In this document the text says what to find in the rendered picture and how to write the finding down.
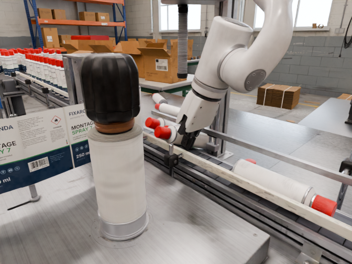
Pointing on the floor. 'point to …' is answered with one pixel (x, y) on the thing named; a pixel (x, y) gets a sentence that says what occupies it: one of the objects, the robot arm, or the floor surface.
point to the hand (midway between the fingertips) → (188, 141)
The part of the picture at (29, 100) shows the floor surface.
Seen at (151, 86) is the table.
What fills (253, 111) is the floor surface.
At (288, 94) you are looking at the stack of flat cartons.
